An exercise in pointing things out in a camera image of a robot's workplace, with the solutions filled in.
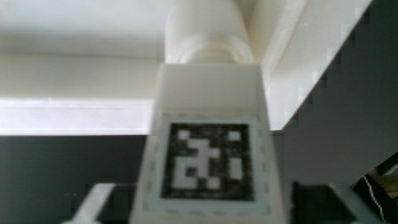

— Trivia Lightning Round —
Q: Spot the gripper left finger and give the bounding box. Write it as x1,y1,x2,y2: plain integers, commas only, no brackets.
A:
60,183,116,224

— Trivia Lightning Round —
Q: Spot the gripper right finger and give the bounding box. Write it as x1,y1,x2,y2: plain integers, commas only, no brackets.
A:
329,184,389,224

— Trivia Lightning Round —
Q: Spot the white leg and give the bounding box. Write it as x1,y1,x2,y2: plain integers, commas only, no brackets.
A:
128,49,293,224

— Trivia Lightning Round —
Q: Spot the white square tabletop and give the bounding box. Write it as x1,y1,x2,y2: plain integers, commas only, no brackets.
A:
0,0,373,136

